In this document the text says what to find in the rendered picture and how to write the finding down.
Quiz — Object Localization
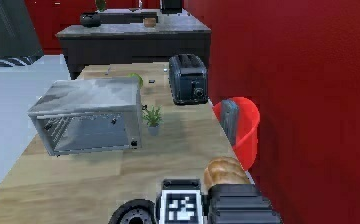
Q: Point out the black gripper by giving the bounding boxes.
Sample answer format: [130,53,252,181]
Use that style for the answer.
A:
[107,198,158,224]

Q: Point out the small green potted plant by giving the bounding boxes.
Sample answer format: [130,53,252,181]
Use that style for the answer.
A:
[142,105,164,137]

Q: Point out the green plant in dark pot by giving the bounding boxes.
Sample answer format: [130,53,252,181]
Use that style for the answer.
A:
[95,0,108,13]

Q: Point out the light wooden table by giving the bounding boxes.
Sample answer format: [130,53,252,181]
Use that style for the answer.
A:
[0,61,256,224]

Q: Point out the brown bread loaf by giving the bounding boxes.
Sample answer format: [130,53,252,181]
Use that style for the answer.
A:
[203,156,252,193]

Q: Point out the grey microwave oven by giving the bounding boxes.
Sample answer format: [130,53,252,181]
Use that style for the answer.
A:
[27,77,144,157]

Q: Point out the grey flat object in bin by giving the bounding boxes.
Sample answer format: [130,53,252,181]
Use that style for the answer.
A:
[219,98,241,147]

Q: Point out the black toaster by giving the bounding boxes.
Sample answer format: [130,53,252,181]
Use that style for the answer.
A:
[168,53,209,106]

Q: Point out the dark counter with grey top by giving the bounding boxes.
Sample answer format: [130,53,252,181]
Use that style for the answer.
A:
[55,8,212,80]

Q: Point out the dark sink basin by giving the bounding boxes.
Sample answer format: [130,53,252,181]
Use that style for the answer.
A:
[99,11,159,25]

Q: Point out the black round pot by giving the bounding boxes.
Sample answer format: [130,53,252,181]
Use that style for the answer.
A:
[79,12,102,29]

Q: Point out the dark grey fridge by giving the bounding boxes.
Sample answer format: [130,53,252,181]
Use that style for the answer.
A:
[0,0,45,68]

